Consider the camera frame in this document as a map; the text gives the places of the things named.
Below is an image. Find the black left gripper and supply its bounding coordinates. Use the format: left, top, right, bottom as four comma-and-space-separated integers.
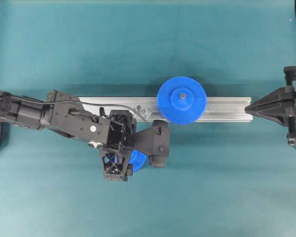
89, 110, 137, 182

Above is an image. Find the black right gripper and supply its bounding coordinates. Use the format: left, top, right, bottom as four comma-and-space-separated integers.
245, 66, 296, 147

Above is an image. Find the small blue plastic gear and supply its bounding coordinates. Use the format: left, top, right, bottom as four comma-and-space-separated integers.
114, 149, 147, 173

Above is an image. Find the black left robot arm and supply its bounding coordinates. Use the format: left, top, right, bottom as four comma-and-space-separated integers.
0, 90, 136, 181

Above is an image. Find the large blue plastic gear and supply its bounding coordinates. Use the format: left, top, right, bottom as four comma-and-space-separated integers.
156, 76, 207, 125

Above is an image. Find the steel shaft under large gear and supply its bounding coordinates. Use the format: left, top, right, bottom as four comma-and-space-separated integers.
180, 93, 186, 100

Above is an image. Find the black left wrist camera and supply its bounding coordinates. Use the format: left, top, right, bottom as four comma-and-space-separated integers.
128, 119, 171, 168

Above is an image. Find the silver aluminium extrusion rail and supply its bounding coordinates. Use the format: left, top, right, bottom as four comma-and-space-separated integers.
79, 97, 253, 122

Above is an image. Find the black camera cable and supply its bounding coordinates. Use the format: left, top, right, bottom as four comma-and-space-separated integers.
0, 95, 163, 135

